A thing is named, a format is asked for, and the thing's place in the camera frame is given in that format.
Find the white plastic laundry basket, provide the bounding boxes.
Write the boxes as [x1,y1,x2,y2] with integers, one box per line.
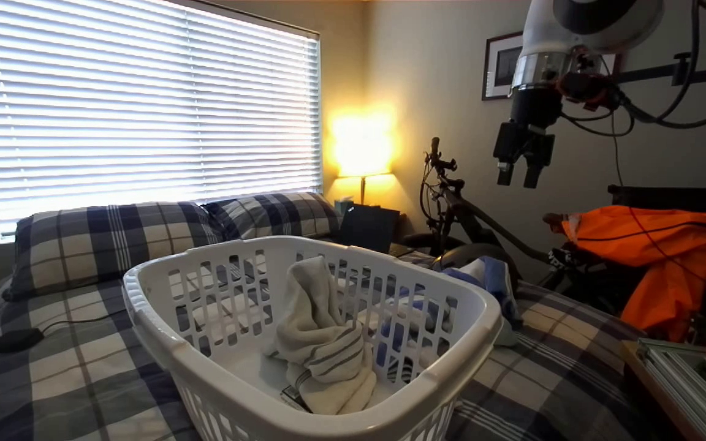
[121,233,508,441]

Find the white window blinds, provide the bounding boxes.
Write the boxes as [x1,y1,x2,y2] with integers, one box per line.
[0,0,325,248]

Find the orange jacket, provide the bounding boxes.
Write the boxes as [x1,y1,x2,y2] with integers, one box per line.
[541,200,706,360]

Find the beige striped towel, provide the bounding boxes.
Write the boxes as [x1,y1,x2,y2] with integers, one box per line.
[264,254,381,417]

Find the black bicycle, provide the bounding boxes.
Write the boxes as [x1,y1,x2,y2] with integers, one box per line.
[416,134,586,285]

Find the black nightstand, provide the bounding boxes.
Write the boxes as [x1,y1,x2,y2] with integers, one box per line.
[336,200,404,253]

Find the black stand bar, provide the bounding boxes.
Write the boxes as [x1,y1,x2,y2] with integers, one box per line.
[610,52,706,88]

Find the small plaid pillow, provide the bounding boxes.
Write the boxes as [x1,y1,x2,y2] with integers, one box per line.
[200,188,340,244]

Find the large plaid pillow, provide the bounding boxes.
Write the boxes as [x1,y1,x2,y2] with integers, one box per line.
[2,200,225,301]

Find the blue plaid bedspread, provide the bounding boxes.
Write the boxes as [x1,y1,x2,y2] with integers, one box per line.
[0,237,684,441]

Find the framed wall picture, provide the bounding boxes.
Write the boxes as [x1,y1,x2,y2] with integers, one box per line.
[480,30,622,105]

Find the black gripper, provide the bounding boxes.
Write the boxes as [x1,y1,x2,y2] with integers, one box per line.
[492,86,563,190]

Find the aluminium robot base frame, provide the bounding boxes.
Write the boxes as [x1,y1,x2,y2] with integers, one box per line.
[621,336,706,441]

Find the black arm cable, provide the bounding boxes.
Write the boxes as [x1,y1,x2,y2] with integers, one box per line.
[558,0,706,140]

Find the glowing table lamp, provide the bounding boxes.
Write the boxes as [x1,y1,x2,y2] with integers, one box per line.
[320,107,401,209]

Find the black dresser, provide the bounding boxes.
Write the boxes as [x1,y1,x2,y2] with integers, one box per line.
[605,182,706,219]

